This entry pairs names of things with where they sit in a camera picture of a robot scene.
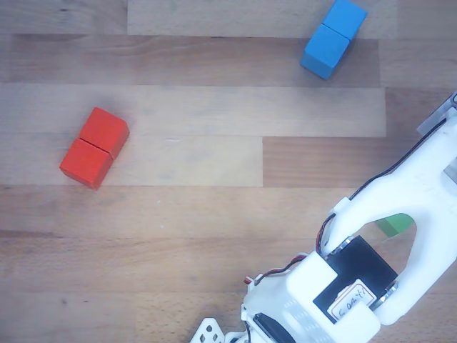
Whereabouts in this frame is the long red block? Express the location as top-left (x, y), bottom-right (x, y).
top-left (59, 106), bottom-right (131, 191)

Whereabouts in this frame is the long blue block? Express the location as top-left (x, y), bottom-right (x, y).
top-left (299, 0), bottom-right (368, 80)

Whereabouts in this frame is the long green block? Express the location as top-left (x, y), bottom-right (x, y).
top-left (375, 213), bottom-right (414, 238)

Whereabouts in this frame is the white label with red border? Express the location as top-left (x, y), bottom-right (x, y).
top-left (330, 279), bottom-right (378, 322)

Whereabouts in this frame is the red white base servo cable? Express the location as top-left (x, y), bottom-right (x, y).
top-left (245, 252), bottom-right (308, 287)

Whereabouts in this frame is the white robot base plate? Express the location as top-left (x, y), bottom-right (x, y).
top-left (189, 317), bottom-right (247, 343)

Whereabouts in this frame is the long black servo cable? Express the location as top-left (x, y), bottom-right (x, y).
top-left (316, 119), bottom-right (448, 258)

